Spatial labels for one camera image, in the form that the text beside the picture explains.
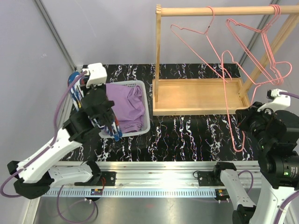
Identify wooden clothes rack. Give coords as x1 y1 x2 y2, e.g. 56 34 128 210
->
152 5 299 116

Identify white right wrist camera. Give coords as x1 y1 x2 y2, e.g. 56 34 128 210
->
257 89 291 112

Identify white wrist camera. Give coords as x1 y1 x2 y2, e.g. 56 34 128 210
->
257 89 291 112
82 63 107 88

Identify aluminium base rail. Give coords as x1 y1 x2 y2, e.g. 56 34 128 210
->
31 161 262 199

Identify purple trousers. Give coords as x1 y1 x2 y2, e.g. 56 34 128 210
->
106 84 145 133

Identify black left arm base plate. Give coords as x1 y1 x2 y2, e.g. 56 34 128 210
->
91 171 116 187

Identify blue patterned trousers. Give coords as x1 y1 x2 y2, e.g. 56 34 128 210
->
63 72 122 143

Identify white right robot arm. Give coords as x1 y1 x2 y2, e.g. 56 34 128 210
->
212 102 299 224

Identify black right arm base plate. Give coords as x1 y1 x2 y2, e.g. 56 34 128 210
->
192 170 218 187

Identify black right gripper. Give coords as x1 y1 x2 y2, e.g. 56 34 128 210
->
236 101 276 148

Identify white perforated plastic basket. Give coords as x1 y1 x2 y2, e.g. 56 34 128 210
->
106 80 150 137

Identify aluminium corner frame post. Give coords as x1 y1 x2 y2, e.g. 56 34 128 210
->
33 0 78 71

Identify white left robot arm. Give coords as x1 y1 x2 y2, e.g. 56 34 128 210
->
7 84 115 199

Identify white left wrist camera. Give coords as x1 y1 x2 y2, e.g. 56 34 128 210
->
82 63 107 88

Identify pink wire hanger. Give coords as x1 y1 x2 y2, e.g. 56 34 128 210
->
170 6 232 83
225 4 283 84
221 50 292 153
261 4 283 85

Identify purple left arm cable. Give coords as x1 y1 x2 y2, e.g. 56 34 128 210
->
0 71 91 221

